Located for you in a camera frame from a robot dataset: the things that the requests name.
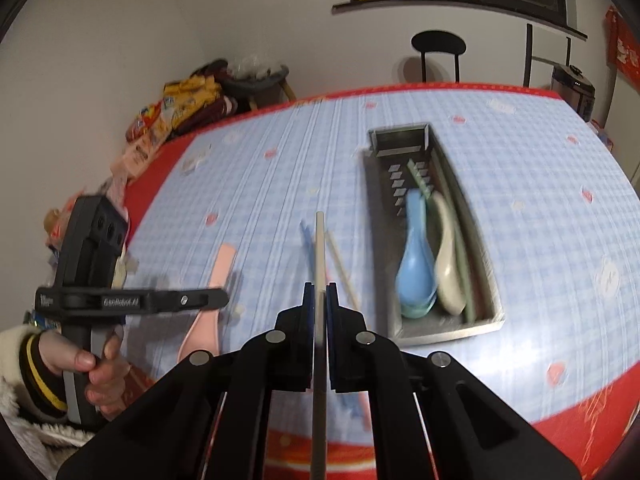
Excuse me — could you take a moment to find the pink soup spoon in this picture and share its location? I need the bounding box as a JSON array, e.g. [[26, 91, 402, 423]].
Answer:
[[177, 243, 236, 362]]

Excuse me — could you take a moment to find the blue soup spoon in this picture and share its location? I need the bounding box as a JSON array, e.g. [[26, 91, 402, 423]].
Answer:
[[395, 188, 437, 305]]

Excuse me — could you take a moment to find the blue chopstick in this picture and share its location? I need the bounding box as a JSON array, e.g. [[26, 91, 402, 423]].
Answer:
[[299, 220, 314, 275]]

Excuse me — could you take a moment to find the beige soup spoon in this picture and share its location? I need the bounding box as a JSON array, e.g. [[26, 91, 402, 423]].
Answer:
[[430, 191, 466, 315]]

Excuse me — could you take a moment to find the green soup spoon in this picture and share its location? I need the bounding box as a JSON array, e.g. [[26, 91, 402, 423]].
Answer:
[[400, 297, 436, 320]]

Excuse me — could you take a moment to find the person's left hand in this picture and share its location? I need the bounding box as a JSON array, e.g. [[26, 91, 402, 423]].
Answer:
[[38, 328, 130, 420]]

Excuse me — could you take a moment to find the white fleece sleeve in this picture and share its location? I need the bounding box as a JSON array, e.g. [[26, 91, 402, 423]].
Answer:
[[1, 325, 94, 479]]

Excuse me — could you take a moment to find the white paper label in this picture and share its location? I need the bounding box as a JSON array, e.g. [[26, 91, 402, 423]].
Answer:
[[181, 144, 213, 176]]

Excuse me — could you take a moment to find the yellow snack bags pile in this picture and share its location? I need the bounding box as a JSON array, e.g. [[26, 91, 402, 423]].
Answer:
[[125, 76, 238, 144]]

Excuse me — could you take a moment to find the steel perforated utensil tray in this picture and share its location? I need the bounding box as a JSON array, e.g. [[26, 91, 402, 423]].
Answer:
[[363, 124, 506, 347]]

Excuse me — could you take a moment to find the red patterned tablecloth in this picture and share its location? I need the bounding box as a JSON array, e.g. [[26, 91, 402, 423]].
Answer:
[[119, 81, 640, 480]]

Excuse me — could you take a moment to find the wooden stool with bags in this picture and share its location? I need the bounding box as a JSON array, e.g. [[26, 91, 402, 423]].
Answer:
[[219, 58, 297, 113]]

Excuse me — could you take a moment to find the black round stool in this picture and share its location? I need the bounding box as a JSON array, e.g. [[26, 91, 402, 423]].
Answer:
[[411, 29, 466, 82]]

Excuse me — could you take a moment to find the black metal rack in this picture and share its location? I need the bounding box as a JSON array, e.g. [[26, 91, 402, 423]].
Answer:
[[523, 23, 572, 87]]

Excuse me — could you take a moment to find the brown rice cooker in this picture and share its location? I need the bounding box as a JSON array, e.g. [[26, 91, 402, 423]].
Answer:
[[551, 65, 596, 122]]

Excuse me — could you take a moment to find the red cloth on refrigerator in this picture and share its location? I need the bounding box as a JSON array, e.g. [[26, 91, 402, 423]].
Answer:
[[605, 6, 640, 91]]

